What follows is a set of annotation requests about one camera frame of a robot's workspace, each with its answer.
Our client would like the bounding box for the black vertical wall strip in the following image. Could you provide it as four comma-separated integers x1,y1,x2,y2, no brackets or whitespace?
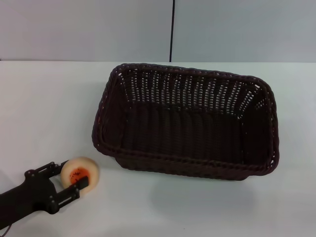
169,0,176,62

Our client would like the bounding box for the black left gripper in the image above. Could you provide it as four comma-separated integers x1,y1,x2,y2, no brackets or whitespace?
0,160,90,218

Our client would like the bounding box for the dark brown woven basket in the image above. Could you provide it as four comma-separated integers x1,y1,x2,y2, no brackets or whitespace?
91,62,281,184

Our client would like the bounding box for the round bun with orange centre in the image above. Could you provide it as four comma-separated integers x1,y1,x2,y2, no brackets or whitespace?
60,156,101,198

